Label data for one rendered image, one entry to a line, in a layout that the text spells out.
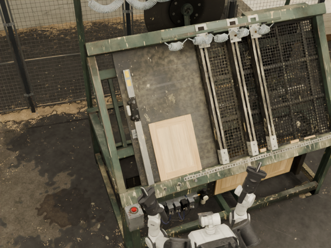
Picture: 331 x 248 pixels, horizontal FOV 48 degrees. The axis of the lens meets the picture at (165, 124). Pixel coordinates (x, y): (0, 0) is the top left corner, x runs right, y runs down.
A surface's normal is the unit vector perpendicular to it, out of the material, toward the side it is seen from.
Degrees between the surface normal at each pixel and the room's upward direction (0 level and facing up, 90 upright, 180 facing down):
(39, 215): 0
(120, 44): 53
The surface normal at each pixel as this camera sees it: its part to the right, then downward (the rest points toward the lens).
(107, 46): 0.29, 0.04
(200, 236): -0.10, -0.94
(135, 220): 0.36, 0.62
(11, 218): 0.00, -0.76
